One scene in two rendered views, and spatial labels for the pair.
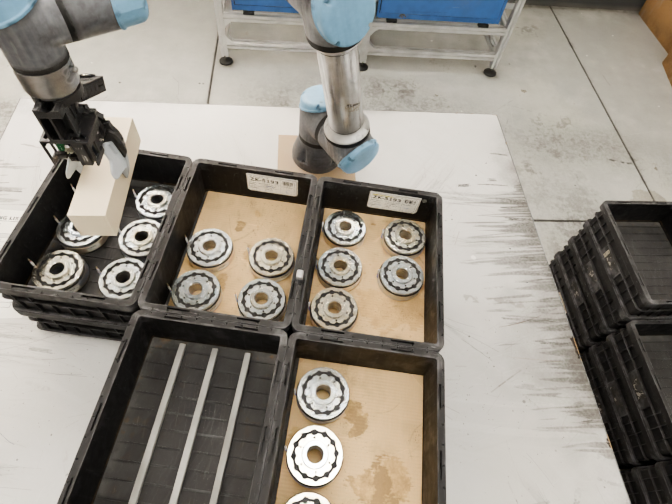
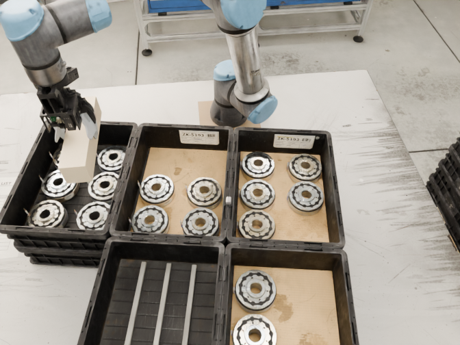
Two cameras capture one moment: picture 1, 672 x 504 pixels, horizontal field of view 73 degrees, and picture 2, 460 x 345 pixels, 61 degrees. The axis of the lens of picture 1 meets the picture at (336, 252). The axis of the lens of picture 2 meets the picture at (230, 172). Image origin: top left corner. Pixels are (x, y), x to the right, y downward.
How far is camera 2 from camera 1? 0.13 m
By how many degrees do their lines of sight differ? 5
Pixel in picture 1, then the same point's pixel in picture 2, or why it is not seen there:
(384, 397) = (303, 289)
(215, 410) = (174, 309)
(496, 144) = (369, 92)
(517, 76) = (380, 40)
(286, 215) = (211, 159)
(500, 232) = (380, 159)
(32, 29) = (40, 38)
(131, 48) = (72, 50)
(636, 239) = not seen: outside the picture
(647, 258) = not seen: outside the picture
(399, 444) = (319, 324)
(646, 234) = not seen: outside the picture
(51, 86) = (49, 76)
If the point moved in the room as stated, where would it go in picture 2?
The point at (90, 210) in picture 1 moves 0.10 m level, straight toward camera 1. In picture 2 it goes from (74, 163) to (96, 190)
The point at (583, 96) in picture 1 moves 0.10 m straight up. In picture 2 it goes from (437, 49) to (443, 37)
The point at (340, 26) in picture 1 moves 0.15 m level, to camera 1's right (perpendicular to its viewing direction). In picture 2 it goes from (242, 14) to (304, 17)
